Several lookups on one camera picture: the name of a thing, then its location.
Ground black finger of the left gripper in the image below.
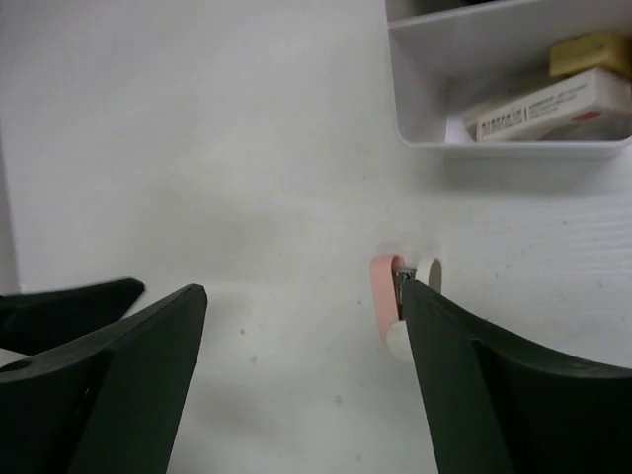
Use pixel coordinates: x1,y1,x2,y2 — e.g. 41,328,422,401
1,277,145,356

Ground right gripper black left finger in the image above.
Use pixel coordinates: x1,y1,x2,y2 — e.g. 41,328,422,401
1,284,207,473

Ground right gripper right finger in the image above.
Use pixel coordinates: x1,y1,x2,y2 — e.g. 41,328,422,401
403,280,631,473

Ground pink white eraser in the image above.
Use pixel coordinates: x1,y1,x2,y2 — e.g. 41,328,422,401
369,254,443,362

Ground white small eraser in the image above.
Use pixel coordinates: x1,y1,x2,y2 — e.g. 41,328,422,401
464,68,631,143

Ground tan small eraser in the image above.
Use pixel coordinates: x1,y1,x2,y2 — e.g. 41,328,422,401
549,32,631,79

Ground white divided paper container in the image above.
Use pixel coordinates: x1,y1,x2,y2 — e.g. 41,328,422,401
385,1,631,159

